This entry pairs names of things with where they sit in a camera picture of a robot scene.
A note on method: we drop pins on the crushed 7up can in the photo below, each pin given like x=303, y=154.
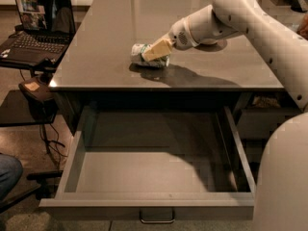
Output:
x=137, y=58

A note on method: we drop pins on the black laptop stand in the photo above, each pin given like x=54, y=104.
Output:
x=15, y=112

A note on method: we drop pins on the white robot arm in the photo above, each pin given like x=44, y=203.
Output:
x=281, y=198

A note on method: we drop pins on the open grey top drawer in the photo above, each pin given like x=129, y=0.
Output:
x=121, y=162

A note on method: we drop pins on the black device with label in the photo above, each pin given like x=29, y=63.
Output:
x=40, y=99

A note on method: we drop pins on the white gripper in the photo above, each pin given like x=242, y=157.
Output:
x=180, y=35

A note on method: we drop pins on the person's knee in jeans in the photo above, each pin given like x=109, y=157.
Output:
x=10, y=172

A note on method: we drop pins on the brown object on counter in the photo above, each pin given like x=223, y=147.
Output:
x=302, y=29

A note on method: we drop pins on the white paper bowl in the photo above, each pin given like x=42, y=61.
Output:
x=209, y=41

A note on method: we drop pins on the metal drawer handle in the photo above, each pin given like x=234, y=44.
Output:
x=154, y=216

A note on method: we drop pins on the black laptop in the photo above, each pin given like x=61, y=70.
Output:
x=48, y=28

